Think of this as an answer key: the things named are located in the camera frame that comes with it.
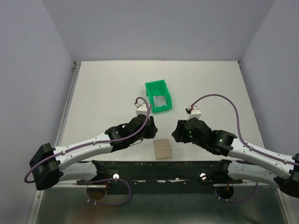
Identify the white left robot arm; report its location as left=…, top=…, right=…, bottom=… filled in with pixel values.
left=29, top=114, right=157, bottom=190

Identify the green plastic bin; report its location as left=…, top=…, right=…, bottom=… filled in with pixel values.
left=145, top=79, right=172, bottom=113

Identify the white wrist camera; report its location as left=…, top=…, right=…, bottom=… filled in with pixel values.
left=135, top=102, right=152, bottom=116
left=185, top=105, right=202, bottom=120

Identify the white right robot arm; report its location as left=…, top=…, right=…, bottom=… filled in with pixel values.
left=171, top=118, right=299, bottom=198

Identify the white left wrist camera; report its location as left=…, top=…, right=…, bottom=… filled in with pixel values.
left=135, top=102, right=152, bottom=116

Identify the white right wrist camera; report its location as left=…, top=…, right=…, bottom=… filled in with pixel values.
left=185, top=105, right=202, bottom=120

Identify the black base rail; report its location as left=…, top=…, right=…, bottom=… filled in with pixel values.
left=77, top=160, right=242, bottom=195

